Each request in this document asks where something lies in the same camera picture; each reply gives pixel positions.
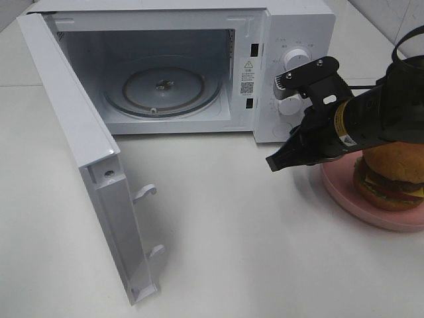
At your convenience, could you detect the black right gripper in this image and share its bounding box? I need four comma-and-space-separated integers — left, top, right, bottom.
266, 56, 353, 172

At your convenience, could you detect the round white door release button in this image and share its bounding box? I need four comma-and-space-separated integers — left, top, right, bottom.
272, 123, 293, 140

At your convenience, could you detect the pink round plate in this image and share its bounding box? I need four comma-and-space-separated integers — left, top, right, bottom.
321, 152, 423, 233

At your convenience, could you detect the toy burger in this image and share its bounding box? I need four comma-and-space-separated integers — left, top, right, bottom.
353, 142, 423, 211

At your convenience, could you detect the white microwave door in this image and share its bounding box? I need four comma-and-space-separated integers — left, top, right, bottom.
17, 13, 164, 305

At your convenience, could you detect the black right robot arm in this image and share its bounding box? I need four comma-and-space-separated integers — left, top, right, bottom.
266, 56, 423, 171

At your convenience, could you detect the lower white microwave knob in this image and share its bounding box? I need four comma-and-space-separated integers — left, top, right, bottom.
278, 95, 303, 116

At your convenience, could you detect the white microwave knob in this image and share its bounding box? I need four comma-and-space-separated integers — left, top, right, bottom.
278, 95, 303, 116
284, 48, 310, 68

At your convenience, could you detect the upper white microwave knob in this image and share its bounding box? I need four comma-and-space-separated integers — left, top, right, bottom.
284, 48, 310, 68

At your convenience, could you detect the white microwave oven body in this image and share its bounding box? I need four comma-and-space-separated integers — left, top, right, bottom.
25, 1, 335, 142

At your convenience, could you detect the glass microwave turntable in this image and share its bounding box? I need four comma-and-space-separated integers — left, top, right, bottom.
103, 55, 222, 119

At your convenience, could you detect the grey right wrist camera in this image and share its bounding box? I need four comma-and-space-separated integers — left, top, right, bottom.
273, 72, 301, 101

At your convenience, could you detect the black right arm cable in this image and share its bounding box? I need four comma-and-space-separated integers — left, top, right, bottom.
346, 26, 424, 92

